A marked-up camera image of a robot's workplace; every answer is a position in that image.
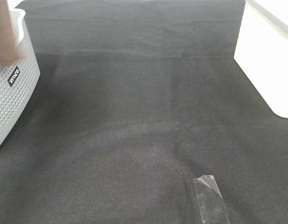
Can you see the white perforated laundry basket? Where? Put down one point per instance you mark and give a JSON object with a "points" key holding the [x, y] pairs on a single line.
{"points": [[17, 81]]}

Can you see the black table cloth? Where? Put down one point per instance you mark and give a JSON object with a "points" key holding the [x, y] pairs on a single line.
{"points": [[136, 99]]}

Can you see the brown towel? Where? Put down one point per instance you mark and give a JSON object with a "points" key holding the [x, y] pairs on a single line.
{"points": [[8, 49]]}

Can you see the clear tape strip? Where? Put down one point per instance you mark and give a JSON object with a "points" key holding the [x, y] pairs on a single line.
{"points": [[211, 204]]}

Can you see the white plastic storage bin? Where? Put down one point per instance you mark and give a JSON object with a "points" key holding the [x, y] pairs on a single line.
{"points": [[262, 51]]}

